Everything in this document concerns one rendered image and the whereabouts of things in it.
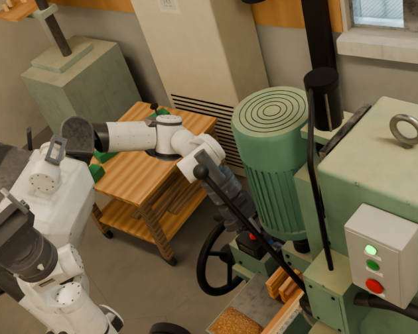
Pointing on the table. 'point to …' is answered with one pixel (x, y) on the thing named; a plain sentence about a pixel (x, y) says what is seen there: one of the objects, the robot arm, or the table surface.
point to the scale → (288, 321)
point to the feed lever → (201, 171)
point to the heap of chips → (235, 323)
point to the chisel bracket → (298, 261)
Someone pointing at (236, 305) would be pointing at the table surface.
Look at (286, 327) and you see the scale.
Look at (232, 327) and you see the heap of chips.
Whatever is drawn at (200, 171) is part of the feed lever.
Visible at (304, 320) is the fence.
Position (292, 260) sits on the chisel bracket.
